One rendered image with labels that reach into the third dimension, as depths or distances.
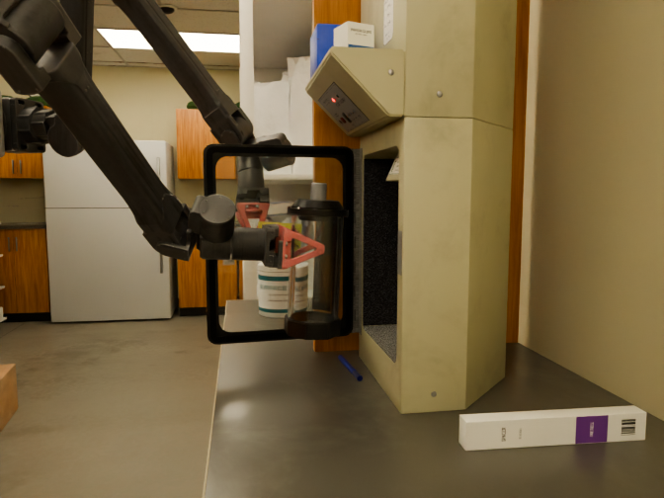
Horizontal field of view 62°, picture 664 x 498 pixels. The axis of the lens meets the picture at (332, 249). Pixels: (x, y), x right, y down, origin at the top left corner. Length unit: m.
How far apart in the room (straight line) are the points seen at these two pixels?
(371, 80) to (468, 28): 0.17
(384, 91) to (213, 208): 0.32
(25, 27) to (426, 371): 0.72
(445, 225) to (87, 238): 5.21
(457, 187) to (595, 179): 0.38
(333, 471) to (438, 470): 0.13
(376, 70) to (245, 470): 0.59
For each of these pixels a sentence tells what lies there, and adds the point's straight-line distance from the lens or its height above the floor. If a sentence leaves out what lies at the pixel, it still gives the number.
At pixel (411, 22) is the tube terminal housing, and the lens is 0.90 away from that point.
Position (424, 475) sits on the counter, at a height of 0.94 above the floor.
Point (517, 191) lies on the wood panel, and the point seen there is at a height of 1.30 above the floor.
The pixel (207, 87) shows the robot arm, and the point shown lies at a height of 1.51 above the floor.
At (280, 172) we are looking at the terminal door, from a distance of 1.13.
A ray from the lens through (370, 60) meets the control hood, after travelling 0.87.
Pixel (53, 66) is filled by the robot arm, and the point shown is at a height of 1.44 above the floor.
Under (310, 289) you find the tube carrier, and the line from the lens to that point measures 0.95.
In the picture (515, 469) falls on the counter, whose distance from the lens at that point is 0.80.
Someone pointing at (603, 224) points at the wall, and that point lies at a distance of 1.17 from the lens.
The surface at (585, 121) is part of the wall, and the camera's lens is 1.24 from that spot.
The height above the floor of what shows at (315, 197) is 1.29.
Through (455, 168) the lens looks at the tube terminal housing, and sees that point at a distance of 0.89.
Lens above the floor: 1.30
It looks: 6 degrees down
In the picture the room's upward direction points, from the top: straight up
